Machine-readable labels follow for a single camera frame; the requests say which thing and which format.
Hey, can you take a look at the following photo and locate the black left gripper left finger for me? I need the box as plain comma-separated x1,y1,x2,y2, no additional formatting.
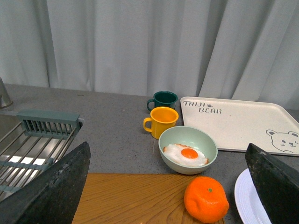
0,142,91,224

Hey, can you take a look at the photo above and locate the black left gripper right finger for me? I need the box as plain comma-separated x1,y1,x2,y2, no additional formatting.
245,143,299,224

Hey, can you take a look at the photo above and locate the white round plate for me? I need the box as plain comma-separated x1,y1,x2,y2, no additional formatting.
234,168,271,224

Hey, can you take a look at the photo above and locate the orange mandarin fruit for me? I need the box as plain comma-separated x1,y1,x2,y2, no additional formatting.
184,176,229,224

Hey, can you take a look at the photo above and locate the wooden cutting board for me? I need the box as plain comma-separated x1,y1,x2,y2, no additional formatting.
73,173,200,224

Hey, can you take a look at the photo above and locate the green metal dish rack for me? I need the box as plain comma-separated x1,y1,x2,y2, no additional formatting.
0,109,83,200

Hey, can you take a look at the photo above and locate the cream bear serving tray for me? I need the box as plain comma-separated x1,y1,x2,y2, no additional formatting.
180,97,299,156

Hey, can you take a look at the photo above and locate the light green bowl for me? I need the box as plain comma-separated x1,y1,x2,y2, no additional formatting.
158,126,218,175

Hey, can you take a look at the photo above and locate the fried egg toy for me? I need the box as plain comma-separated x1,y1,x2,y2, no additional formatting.
163,144,209,167

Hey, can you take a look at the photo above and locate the steel faucet base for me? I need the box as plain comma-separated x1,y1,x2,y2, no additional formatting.
0,78,13,109

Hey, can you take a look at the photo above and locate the yellow enamel mug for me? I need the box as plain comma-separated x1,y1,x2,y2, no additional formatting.
143,106,179,140

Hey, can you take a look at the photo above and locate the dark green enamel mug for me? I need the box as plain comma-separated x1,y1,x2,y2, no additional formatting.
147,91,178,111

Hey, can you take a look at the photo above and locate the white curtain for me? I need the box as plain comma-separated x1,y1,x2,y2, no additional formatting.
0,0,299,110

